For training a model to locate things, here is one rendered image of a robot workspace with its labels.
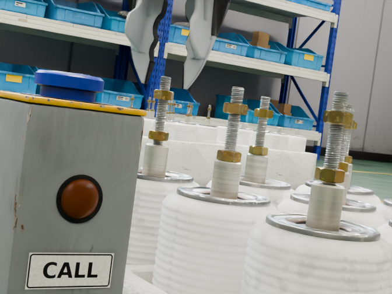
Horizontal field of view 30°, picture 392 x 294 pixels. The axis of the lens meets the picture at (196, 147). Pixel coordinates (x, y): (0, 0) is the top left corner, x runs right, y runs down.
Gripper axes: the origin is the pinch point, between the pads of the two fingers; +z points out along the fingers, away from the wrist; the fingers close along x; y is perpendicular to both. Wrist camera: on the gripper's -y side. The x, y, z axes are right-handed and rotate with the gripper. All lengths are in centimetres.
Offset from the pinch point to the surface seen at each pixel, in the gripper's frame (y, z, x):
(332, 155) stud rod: 18.1, 4.8, 16.5
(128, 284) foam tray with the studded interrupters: 13.8, 16.9, 2.7
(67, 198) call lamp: 29.8, 8.6, 3.2
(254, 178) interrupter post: -6.4, 9.2, 8.6
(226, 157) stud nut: 10.0, 6.5, 8.2
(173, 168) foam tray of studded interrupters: -217, 28, -50
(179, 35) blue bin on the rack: -487, -50, -122
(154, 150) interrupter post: 1.8, 7.3, 0.1
